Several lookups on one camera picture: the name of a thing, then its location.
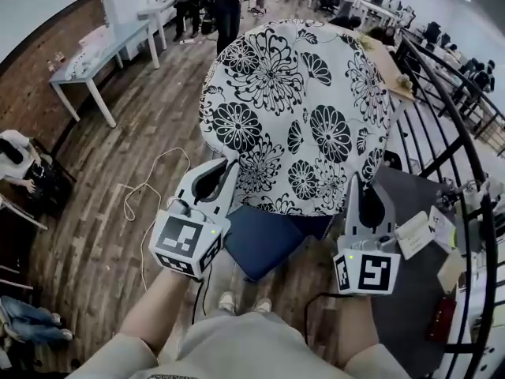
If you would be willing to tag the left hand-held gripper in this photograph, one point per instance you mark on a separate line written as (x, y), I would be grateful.
(177, 235)

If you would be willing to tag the person's right forearm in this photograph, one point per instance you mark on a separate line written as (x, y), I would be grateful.
(355, 330)

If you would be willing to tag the large white table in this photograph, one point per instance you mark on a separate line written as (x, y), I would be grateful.
(106, 49)

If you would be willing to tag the small drink bottle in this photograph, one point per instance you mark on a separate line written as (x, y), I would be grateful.
(61, 57)
(51, 65)

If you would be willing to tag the dark grey desk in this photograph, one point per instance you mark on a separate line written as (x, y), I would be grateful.
(406, 290)

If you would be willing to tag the white printed paper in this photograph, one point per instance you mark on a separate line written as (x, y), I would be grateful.
(442, 225)

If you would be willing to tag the cream box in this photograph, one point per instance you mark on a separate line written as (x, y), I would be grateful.
(451, 271)

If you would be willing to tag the person's shoe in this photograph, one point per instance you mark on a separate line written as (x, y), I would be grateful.
(262, 305)
(227, 302)

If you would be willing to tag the red pouch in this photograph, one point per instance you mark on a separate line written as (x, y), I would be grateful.
(441, 320)

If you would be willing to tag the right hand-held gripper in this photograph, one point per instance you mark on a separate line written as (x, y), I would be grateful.
(371, 275)

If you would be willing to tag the small potted plant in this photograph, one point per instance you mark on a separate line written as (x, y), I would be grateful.
(404, 81)

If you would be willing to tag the black metal railing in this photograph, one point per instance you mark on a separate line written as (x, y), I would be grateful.
(465, 144)

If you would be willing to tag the person's left shoe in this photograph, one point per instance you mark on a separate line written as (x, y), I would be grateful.
(227, 302)

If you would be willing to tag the small white table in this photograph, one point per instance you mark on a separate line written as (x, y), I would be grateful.
(158, 10)

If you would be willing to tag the white cloth pile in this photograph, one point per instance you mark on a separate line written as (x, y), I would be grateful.
(87, 59)

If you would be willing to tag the light wooden table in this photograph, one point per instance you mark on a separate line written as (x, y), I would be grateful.
(398, 69)

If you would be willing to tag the person's right shoe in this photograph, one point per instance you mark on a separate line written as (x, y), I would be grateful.
(262, 305)

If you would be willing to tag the person's left forearm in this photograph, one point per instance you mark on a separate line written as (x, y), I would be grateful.
(158, 310)

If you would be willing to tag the person's light shirt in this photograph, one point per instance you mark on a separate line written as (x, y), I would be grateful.
(236, 350)

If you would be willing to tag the black white floral cloth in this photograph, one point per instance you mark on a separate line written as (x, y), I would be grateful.
(296, 113)

